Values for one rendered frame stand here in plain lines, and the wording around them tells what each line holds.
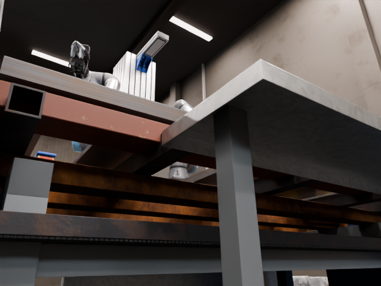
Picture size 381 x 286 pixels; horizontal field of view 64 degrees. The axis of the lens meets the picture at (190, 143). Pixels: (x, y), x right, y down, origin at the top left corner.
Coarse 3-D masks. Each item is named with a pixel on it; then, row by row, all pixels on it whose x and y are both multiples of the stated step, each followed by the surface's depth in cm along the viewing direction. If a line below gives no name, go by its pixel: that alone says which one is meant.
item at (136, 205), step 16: (0, 192) 76; (64, 208) 89; (80, 208) 89; (96, 208) 90; (112, 208) 90; (128, 208) 93; (144, 208) 96; (160, 208) 99; (176, 208) 103; (192, 208) 106; (272, 224) 130; (288, 224) 132; (304, 224) 138; (320, 224) 144; (336, 224) 152
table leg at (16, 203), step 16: (16, 176) 48; (32, 176) 49; (48, 176) 51; (16, 192) 47; (32, 192) 49; (48, 192) 50; (16, 208) 47; (32, 208) 48; (0, 256) 44; (16, 256) 45; (32, 256) 46; (0, 272) 43; (16, 272) 44; (32, 272) 45
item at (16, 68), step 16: (16, 64) 53; (16, 80) 53; (32, 80) 54; (48, 80) 56; (64, 80) 57; (80, 80) 59; (64, 96) 59; (80, 96) 59; (96, 96) 60; (112, 96) 62; (128, 96) 64; (128, 112) 65; (144, 112) 65; (160, 112) 68; (176, 112) 70; (0, 128) 71; (32, 144) 80; (80, 160) 92; (96, 160) 92; (112, 160) 93; (192, 176) 121; (208, 176) 111; (288, 192) 137; (304, 192) 138; (320, 192) 138
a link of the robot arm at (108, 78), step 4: (104, 76) 190; (108, 76) 190; (112, 76) 191; (104, 80) 190; (108, 80) 187; (112, 80) 186; (116, 80) 188; (104, 84) 190; (108, 84) 179; (112, 84) 179; (116, 84) 184; (120, 84) 191; (112, 88) 172; (116, 88) 179
